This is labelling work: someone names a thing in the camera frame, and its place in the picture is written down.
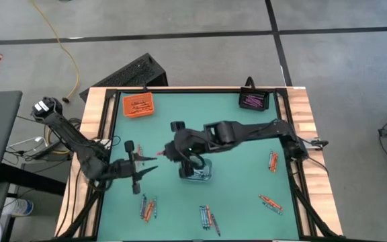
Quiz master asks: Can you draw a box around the yellow cable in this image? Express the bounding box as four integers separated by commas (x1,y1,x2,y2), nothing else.
30,0,81,102

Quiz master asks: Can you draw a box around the white cable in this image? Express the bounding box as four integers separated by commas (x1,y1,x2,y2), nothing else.
7,136,46,149

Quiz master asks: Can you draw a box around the black desk foot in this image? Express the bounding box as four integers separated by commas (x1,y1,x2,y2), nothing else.
0,163,67,196

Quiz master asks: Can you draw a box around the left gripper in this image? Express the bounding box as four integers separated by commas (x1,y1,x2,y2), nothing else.
105,140,159,195

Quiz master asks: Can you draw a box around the white canister blue label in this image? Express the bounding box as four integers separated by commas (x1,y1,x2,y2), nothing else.
2,197,34,217

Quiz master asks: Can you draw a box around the clear plastic centre tray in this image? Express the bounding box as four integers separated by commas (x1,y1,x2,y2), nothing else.
179,157,214,183

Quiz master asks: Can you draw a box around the green table mat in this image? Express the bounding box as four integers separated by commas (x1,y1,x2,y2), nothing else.
96,91,300,241

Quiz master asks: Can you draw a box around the black table frame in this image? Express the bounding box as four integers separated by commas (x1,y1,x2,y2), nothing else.
54,87,344,242

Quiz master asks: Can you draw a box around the black plastic basket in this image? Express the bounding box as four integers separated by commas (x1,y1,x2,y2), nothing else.
239,86,270,112

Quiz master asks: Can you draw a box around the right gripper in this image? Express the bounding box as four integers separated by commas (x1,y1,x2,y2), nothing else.
164,120,211,179

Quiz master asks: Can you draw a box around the orange plastic basket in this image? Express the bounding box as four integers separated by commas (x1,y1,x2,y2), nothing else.
122,92,155,119

